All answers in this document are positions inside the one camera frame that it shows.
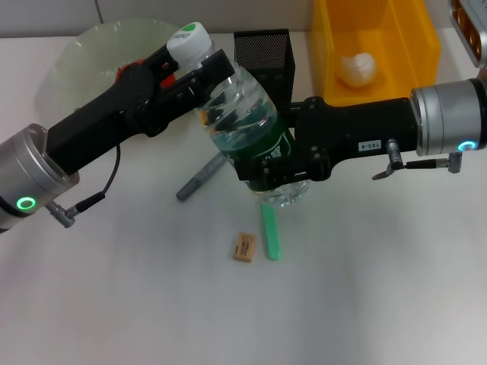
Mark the red orange fruit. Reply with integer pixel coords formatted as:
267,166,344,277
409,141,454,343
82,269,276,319
115,56,178,89

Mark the pale green glass fruit plate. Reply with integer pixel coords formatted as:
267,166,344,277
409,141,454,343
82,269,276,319
51,19,193,130

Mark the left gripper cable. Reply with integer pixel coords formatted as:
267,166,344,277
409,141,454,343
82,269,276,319
45,144,122,229

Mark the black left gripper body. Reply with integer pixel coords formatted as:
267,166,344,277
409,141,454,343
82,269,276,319
44,59,199,177

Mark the clear water bottle green label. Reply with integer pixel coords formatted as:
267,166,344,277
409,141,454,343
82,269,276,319
166,22,313,209

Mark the tan eraser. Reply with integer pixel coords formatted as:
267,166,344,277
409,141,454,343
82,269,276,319
232,232,257,263

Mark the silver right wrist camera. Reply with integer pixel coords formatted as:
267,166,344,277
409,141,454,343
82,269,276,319
450,0,487,70

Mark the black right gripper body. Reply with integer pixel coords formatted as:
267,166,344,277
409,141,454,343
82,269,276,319
293,96,421,183

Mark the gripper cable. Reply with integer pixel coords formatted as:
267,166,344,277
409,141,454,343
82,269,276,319
45,144,122,229
371,138,464,182

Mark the green plastic pen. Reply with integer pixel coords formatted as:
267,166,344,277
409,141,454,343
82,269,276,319
259,201,283,262

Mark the yellow plastic storage bin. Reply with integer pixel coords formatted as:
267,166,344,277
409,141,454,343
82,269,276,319
310,0,442,108

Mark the white paper ball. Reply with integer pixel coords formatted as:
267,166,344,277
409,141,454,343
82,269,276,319
339,52,377,88

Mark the grey glitter pen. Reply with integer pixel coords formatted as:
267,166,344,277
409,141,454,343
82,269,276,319
175,151,226,202

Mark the black mesh pen holder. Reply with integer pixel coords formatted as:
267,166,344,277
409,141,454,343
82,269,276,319
233,29,297,115

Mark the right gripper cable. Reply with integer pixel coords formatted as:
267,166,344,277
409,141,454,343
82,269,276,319
371,138,464,182

